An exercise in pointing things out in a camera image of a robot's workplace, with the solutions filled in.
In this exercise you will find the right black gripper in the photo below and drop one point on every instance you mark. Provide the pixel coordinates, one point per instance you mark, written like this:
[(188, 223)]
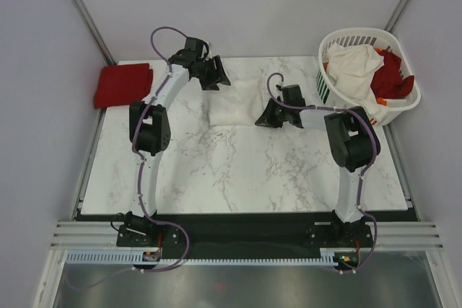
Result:
[(267, 118)]

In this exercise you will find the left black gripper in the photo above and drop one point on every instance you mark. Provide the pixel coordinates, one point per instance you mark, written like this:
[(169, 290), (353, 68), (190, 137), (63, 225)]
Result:
[(216, 76)]

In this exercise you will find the white t shirt red print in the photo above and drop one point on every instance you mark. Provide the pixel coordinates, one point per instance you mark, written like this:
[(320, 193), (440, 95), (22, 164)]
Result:
[(240, 104)]

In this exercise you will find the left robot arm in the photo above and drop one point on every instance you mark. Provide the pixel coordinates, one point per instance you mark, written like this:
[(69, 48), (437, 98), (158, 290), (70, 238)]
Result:
[(150, 134)]

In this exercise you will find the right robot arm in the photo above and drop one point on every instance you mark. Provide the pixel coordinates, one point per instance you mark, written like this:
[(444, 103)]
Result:
[(353, 144)]

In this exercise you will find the white laundry basket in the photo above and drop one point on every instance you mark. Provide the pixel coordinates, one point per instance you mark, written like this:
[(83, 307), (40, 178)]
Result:
[(377, 39)]

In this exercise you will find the white t shirt in basket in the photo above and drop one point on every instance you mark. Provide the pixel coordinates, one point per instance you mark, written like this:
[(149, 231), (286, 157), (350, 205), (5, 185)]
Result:
[(351, 70)]

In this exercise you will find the folded red t shirt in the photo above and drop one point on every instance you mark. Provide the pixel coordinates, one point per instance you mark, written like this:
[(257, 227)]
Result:
[(121, 85)]

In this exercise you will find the red t shirt in basket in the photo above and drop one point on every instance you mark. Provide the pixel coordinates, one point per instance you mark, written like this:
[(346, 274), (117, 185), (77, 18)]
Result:
[(399, 87)]

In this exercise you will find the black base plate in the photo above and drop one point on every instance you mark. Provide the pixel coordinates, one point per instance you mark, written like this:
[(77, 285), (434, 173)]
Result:
[(284, 234)]

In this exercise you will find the left aluminium frame post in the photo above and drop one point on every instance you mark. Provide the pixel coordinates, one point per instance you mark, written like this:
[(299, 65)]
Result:
[(94, 32)]

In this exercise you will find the white slotted cable duct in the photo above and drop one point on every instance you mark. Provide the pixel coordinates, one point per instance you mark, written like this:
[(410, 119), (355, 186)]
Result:
[(138, 257)]

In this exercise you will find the aluminium rail front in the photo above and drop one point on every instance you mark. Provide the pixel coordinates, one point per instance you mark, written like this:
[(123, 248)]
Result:
[(392, 236)]

